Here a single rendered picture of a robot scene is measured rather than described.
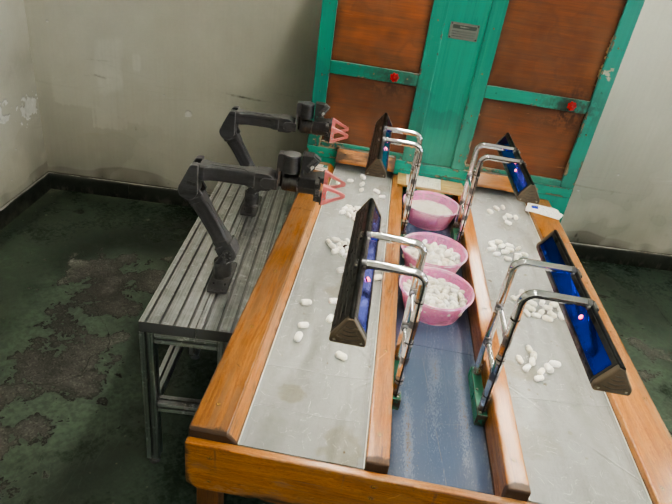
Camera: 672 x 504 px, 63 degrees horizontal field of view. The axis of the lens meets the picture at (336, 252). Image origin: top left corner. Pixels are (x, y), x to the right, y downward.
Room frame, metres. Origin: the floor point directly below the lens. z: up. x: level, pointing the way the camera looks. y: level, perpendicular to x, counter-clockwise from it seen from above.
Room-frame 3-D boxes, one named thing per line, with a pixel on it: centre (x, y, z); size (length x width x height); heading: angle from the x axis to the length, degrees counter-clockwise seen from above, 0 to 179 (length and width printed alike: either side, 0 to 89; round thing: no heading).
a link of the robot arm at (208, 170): (1.63, 0.38, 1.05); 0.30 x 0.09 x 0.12; 92
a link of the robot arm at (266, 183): (1.64, 0.21, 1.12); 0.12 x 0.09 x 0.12; 92
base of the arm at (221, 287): (1.63, 0.39, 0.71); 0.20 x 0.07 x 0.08; 2
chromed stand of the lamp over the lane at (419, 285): (1.21, -0.15, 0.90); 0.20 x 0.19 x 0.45; 177
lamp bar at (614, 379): (1.19, -0.63, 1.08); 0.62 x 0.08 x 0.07; 177
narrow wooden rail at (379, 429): (1.75, -0.21, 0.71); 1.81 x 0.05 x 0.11; 177
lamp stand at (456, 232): (2.16, -0.60, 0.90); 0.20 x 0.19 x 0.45; 177
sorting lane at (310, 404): (1.76, -0.03, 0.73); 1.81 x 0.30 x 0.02; 177
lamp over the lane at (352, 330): (1.22, -0.07, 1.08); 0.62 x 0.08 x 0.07; 177
